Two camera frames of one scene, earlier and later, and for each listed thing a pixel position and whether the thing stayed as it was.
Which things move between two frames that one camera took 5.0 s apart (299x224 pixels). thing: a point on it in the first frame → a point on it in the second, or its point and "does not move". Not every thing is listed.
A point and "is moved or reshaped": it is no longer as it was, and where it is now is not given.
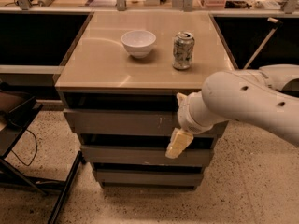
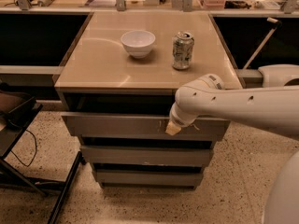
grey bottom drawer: (149, 177) does not move
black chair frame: (17, 110) does not move
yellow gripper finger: (178, 142) → (173, 129)
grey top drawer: (134, 123) is moved or reshaped
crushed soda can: (183, 49) does not move
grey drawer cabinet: (119, 85) does not move
